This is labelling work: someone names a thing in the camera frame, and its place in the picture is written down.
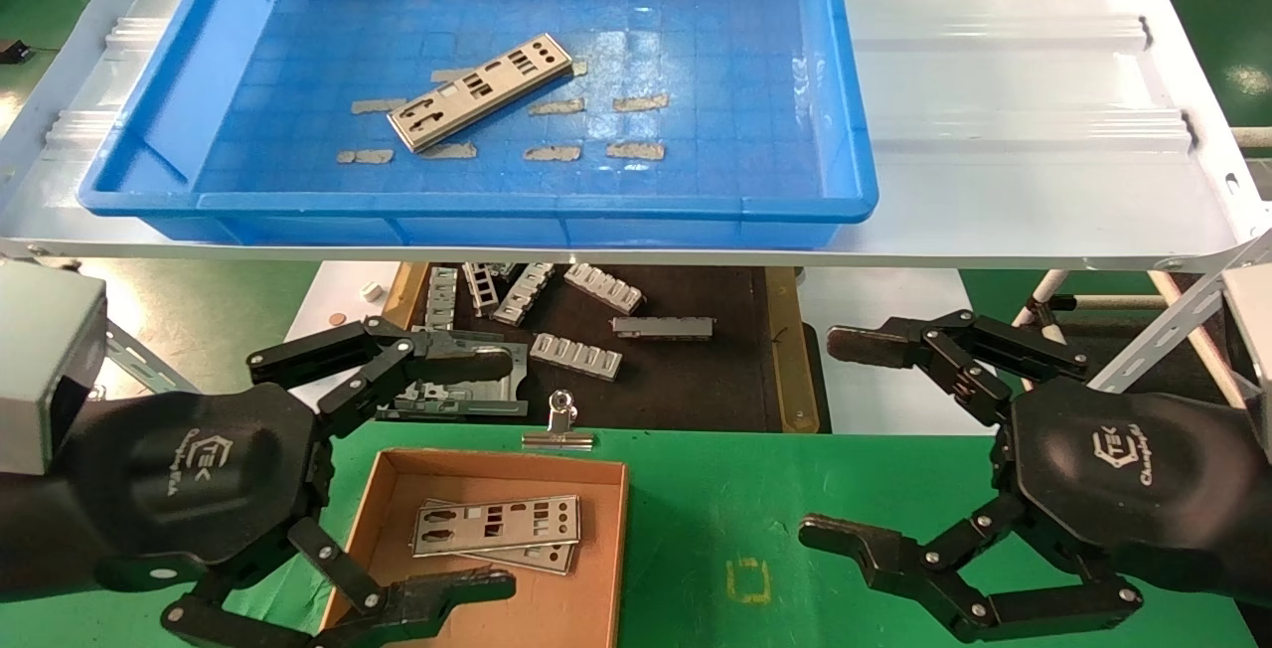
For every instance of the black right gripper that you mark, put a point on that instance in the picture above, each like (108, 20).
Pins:
(1143, 479)

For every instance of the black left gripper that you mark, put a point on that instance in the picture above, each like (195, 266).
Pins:
(199, 469)

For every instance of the silver metal shield plate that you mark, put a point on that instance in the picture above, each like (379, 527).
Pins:
(467, 531)
(449, 109)
(561, 557)

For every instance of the brown cardboard box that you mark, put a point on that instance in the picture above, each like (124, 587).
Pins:
(537, 618)

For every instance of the wood-framed black tray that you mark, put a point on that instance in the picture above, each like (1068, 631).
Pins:
(696, 380)

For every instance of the blue plastic tray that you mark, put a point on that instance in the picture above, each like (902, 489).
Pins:
(696, 81)

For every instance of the large grey metal chassis plate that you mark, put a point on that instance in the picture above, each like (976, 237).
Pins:
(467, 402)

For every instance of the silver binder clip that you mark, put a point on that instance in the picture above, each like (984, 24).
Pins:
(558, 419)

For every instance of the green table cloth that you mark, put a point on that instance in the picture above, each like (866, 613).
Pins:
(696, 529)

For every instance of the black rack shelf board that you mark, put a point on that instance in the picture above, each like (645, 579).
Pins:
(1133, 330)

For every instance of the grey metal bar part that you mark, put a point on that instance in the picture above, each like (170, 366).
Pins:
(661, 327)

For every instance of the beige tape strip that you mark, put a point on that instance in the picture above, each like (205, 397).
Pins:
(636, 149)
(641, 101)
(378, 106)
(556, 106)
(452, 152)
(365, 156)
(552, 153)
(447, 75)

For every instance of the white corrugated metal shelf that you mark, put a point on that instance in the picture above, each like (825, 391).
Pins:
(994, 81)

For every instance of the black power adapter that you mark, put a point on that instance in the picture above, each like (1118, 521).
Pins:
(12, 50)

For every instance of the grey slotted metal bracket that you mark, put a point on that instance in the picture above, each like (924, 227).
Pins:
(604, 288)
(480, 288)
(524, 295)
(576, 356)
(442, 300)

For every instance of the white pipe frame rack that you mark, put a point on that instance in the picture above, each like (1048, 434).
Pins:
(1051, 285)

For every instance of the perforated metal shelf post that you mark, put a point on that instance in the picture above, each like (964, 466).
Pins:
(1163, 330)
(144, 355)

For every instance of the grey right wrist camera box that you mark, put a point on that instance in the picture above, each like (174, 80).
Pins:
(1252, 330)

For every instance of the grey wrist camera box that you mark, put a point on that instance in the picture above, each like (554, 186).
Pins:
(1252, 330)
(45, 370)

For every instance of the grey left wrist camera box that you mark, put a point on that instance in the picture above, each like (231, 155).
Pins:
(45, 370)

